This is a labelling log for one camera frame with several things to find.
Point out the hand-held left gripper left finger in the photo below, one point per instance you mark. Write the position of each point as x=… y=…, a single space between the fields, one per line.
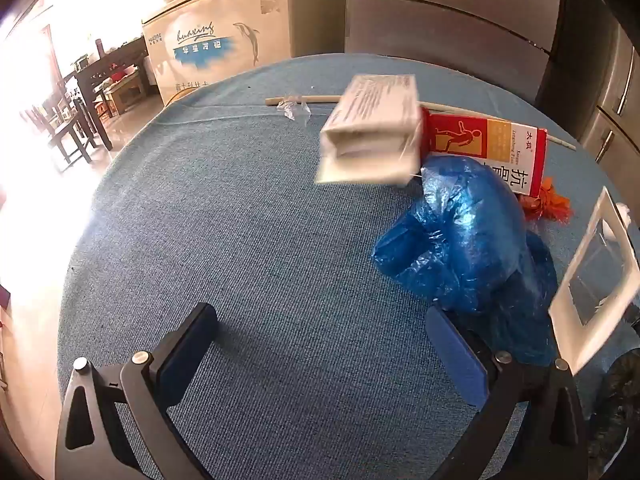
x=185 y=355

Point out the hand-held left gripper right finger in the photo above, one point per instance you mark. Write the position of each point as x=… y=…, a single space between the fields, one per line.
x=457 y=355

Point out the blue plastic bag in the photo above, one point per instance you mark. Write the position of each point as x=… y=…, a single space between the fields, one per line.
x=465 y=230

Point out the white paper ball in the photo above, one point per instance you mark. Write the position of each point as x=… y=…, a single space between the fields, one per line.
x=622 y=209

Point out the red and white medicine box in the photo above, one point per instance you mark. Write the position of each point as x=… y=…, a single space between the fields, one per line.
x=480 y=135

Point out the white carton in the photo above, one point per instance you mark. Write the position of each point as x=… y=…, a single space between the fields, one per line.
x=370 y=105

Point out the white framed clear box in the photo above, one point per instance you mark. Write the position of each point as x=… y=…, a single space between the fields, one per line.
x=564 y=327

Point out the blue tablecloth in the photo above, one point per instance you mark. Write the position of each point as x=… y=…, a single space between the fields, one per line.
x=250 y=235

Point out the orange plastic bag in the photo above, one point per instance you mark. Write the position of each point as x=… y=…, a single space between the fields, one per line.
x=550 y=202

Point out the dark wooden chair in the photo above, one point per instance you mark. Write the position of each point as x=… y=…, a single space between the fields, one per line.
x=40 y=120
x=75 y=120

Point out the clear plastic wrapper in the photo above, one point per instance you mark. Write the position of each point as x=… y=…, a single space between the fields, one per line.
x=295 y=109

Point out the light wooden bench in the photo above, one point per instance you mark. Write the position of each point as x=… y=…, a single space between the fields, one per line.
x=127 y=87

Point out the long wooden stick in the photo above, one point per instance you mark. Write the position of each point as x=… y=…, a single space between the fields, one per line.
x=320 y=99

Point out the white chest freezer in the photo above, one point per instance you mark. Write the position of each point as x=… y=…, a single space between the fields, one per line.
x=200 y=60

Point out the dark wooden dining table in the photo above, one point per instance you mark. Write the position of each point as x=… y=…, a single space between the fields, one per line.
x=115 y=57

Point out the grey panelled cabinet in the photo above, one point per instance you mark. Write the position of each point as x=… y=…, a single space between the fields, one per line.
x=450 y=25

